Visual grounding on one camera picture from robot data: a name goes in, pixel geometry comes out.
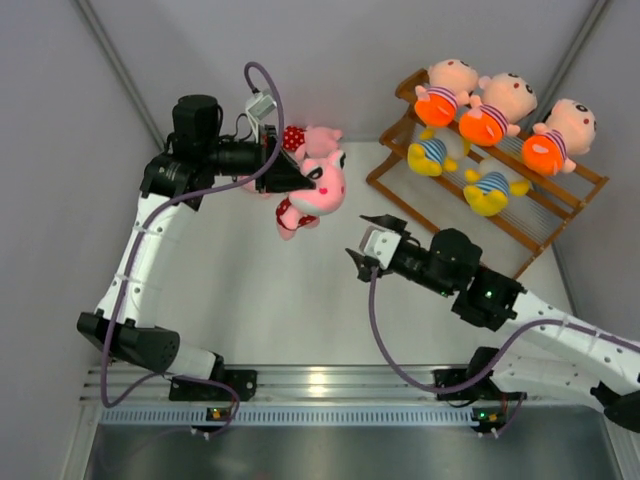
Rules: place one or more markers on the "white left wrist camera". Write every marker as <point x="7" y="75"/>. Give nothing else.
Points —
<point x="258" y="107"/>

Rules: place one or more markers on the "yellow doll blue striped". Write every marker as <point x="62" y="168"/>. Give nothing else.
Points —
<point x="437" y="151"/>
<point x="490" y="186"/>

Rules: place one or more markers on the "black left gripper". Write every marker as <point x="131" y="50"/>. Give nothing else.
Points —
<point x="285" y="176"/>

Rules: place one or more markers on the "brown wooden toy shelf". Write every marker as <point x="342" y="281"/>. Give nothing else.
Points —
<point x="441" y="181"/>

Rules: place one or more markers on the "aluminium mounting rail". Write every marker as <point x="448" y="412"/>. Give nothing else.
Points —
<point x="325" y="382"/>

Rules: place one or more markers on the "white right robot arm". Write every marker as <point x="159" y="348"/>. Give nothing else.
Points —
<point x="548" y="352"/>

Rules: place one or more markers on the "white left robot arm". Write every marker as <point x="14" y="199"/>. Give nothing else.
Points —
<point x="123" y="325"/>

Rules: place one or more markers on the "pink pig doll front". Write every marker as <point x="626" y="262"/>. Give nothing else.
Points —
<point x="251" y="187"/>

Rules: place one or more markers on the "large boy doll orange shorts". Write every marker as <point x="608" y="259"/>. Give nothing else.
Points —
<point x="450" y="85"/>

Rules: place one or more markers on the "boy doll orange shorts front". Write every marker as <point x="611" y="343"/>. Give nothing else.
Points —
<point x="568" y="131"/>

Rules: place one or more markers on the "pink pig doll facing up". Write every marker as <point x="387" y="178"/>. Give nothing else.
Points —
<point x="303" y="209"/>

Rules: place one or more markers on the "yellow doll blue striped front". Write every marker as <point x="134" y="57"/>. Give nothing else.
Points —
<point x="437" y="151"/>

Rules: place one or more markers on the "pink pig doll back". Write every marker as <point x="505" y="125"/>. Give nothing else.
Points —
<point x="311" y="141"/>

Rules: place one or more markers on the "grey slotted cable duct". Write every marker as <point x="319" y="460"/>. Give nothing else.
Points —
<point x="273" y="415"/>

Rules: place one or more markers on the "pink pig doll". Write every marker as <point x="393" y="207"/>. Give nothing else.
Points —
<point x="311" y="141"/>
<point x="251" y="187"/>

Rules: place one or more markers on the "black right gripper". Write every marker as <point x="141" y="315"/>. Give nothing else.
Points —
<point x="389" y="223"/>

